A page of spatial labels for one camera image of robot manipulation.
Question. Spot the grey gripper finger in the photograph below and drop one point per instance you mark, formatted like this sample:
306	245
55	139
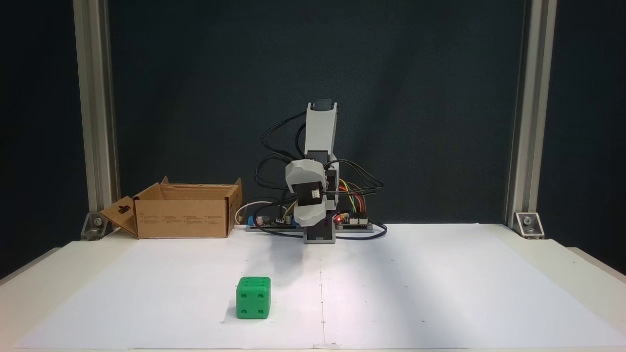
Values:
310	215
305	171

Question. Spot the green die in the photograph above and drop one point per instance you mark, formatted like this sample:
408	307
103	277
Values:
253	299

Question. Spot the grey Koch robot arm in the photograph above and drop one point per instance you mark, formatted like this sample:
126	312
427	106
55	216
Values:
320	129

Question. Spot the circuit board with blue parts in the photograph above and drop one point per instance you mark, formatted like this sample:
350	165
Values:
266	224

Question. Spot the brown cardboard box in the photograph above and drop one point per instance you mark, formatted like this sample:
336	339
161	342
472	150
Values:
183	219

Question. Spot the metal corner bracket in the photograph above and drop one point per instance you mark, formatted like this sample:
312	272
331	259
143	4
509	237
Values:
529	225
94	227

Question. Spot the aluminium frame post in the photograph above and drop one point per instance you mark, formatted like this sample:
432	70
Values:
95	98
530	98

